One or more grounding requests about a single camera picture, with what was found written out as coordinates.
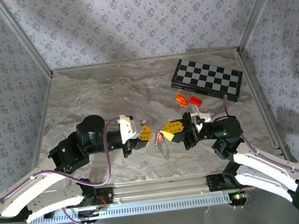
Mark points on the aluminium frame post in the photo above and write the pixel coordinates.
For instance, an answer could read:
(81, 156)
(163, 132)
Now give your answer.
(259, 10)
(23, 37)

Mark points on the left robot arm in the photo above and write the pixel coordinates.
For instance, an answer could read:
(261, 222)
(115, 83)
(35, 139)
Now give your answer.
(34, 190)

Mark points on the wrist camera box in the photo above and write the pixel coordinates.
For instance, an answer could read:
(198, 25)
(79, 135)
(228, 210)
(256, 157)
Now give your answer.
(127, 128)
(199, 113)

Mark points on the small red block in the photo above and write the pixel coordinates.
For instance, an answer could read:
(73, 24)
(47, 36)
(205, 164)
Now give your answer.
(195, 100)

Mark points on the small circuit board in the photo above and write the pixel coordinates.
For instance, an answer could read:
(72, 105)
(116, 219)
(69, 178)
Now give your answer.
(238, 197)
(92, 214)

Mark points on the aluminium frame rail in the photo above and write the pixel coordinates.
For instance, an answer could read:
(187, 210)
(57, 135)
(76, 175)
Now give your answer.
(252, 78)
(43, 107)

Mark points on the wide aluminium base rail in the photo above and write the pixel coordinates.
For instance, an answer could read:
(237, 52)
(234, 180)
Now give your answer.
(158, 188)

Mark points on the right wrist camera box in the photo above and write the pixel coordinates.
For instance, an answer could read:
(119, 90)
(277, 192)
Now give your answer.
(199, 113)

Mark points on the folded black chessboard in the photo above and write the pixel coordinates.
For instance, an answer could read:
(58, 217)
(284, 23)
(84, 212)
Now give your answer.
(207, 77)

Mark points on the orange curved plastic piece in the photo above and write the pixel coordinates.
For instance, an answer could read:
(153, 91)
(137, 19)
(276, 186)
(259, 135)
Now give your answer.
(181, 99)

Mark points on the small black box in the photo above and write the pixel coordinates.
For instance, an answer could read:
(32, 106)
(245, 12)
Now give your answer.
(49, 216)

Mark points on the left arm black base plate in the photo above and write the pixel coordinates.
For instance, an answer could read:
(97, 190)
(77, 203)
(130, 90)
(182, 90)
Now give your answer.
(106, 195)

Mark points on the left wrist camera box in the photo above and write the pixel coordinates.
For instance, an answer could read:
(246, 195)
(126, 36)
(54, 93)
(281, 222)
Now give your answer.
(127, 128)

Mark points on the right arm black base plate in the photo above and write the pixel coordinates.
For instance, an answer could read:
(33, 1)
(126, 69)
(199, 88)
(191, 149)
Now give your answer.
(214, 183)

